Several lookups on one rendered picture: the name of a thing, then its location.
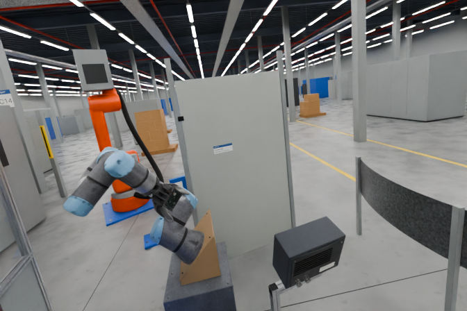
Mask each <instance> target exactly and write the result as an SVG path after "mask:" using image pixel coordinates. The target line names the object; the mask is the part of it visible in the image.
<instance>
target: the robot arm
mask: <svg viewBox="0 0 467 311"><path fill-rule="evenodd" d="M118 179H119V180H120V181H122V182H123V183H125V184H127V185H128V186H129V187H131V188H133V189H134V190H135V191H137V192H139V193H140V194H142V195H143V196H150V197H151V198H152V202H153V204H154V209H155V211H156V212H157V213H158V214H159V216H158V217H157V219H156V221H155V222H154V225H153V227H152V229H151V232H150V239H151V240H152V241H153V242H155V243H157V244H159V245H161V246H163V247H165V248H167V249H168V250H170V251H172V252H174V253H176V254H177V255H178V256H179V258H180V259H181V260H182V261H183V262H184V263H186V264H191V263H192V262H193V261H194V260H195V258H196V257H197V256H198V254H199V252H200V251H201V248H202V245H203V243H204V234H203V232H201V231H199V230H191V229H188V228H186V227H185V225H186V223H187V221H188V220H189V218H190V216H191V214H192V212H193V211H194V209H195V207H196V205H197V203H198V200H197V198H196V197H195V196H194V195H193V194H191V193H190V192H189V191H188V190H187V189H185V188H184V187H179V186H178V185H176V184H174V183H162V182H160V180H159V178H158V177H157V176H156V175H155V174H153V173H152V172H151V169H147V168H146V167H145V166H143V165H142V164H140V163H139V162H138V161H137V160H136V159H134V158H133V156H131V155H130V154H128V153H126V152H125V151H120V150H118V149H115V148H113V147H109V146H108V147H106V148H105V149H104V150H103V151H102V152H100V153H99V155H98V156H97V157H96V158H95V160H94V161H93V162H92V163H91V164H90V166H89V167H88V168H87V169H86V170H85V171H84V172H83V174H82V176H81V177H80V179H79V181H78V183H77V184H76V189H75V190H74V192H73V193H72V194H71V196H69V197H68V199H67V200H66V202H65V203H64V204H63V207H64V209H66V211H68V212H70V213H72V214H73V215H76V216H79V217H85V216H86V215H87V214H88V213H89V212H90V211H91V210H92V209H93V208H94V206H95V205H96V204H97V202H98V201H99V200H100V198H101V197H102V196H103V195H104V193H105V192H106V190H107V189H108V188H109V187H110V186H111V185H112V183H113V182H114V180H118Z"/></svg>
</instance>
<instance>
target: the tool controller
mask: <svg viewBox="0 0 467 311"><path fill-rule="evenodd" d="M344 241H345V233H344V232H343V231H342V230H341V229H340V228H339V227H337V226H336V225H335V224H334V223H333V222H332V221H331V220H330V219H329V218H328V217H327V216H325V217H322V218H319V219H316V220H313V221H310V222H308V223H305V224H302V225H300V226H296V227H294V228H291V229H288V230H285V231H283V232H280V233H277V234H275V236H274V248H273V259H272V265H273V267H274V268H275V271H276V272H277V274H278V276H279V278H280V279H281V281H282V283H283V285H284V287H285V288H286V289H288V288H289V287H292V286H294V285H297V287H301V286H302V282H303V281H305V282H306V284H308V283H310V282H311V279H310V278H312V277H314V276H317V275H318V274H321V273H323V272H325V271H327V270H330V269H332V268H334V267H337V266H338V263H339V260H340V256H341V252H342V249H343V244H344Z"/></svg>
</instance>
